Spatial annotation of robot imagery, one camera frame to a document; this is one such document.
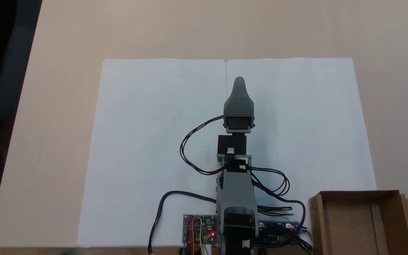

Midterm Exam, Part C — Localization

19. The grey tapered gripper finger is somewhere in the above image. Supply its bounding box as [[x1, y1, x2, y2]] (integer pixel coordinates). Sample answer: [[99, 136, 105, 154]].
[[223, 76, 255, 117]]

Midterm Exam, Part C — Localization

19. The yellow jumper wire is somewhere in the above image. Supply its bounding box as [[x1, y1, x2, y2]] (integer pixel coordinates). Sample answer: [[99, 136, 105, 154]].
[[198, 217, 205, 255]]

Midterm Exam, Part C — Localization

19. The circuit board with coloured wires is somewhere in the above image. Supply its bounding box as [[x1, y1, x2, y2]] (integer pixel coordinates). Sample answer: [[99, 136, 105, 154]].
[[183, 214, 217, 245]]

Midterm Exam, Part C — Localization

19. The brown cardboard box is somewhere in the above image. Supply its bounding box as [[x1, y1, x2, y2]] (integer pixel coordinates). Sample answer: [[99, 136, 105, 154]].
[[308, 190, 408, 255]]

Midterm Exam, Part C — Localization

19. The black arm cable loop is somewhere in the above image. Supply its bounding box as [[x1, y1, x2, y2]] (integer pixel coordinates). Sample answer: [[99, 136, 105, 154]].
[[248, 166, 290, 196]]

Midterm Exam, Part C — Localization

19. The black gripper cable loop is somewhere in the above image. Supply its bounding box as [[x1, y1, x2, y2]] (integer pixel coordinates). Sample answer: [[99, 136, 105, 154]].
[[180, 115, 233, 176]]

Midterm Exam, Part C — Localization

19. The white paper sheet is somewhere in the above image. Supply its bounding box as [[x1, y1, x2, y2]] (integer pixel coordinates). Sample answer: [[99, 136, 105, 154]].
[[77, 58, 228, 248], [225, 57, 377, 248]]

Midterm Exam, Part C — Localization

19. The black cable on table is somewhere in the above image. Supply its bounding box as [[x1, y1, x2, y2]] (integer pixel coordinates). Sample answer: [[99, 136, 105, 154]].
[[148, 191, 218, 255]]

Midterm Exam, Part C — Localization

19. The red jumper wire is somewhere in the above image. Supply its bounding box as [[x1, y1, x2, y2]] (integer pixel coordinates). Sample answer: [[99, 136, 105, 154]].
[[188, 217, 195, 255]]

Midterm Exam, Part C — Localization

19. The long black arm cable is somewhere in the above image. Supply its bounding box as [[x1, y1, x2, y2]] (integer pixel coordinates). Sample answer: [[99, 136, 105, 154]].
[[252, 179, 313, 254]]

